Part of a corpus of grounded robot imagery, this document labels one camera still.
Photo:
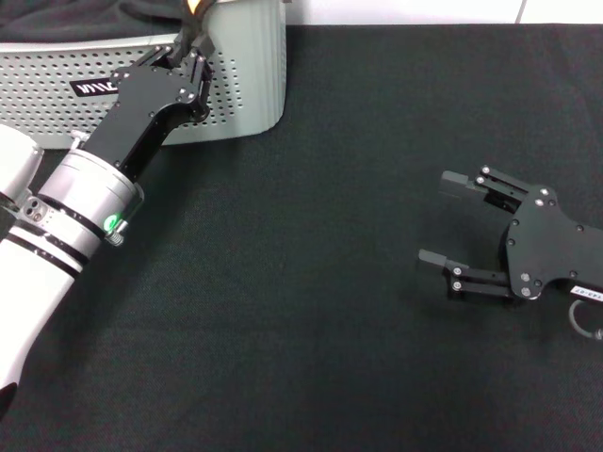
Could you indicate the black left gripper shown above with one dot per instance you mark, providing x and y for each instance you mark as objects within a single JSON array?
[{"x": 136, "y": 108}]

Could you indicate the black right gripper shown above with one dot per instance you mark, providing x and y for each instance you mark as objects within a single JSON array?
[{"x": 542, "y": 245}]

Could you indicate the grey and orange towel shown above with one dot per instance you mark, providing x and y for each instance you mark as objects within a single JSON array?
[{"x": 194, "y": 4}]

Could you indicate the grey perforated storage box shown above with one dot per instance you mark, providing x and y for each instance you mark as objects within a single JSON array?
[{"x": 259, "y": 70}]

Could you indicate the black tablecloth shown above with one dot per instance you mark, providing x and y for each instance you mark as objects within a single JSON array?
[{"x": 306, "y": 282}]

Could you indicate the dark grey cloth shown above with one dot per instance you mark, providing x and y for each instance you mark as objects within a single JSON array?
[{"x": 70, "y": 19}]

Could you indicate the silver plug connector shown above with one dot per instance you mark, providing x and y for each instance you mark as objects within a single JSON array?
[{"x": 80, "y": 140}]

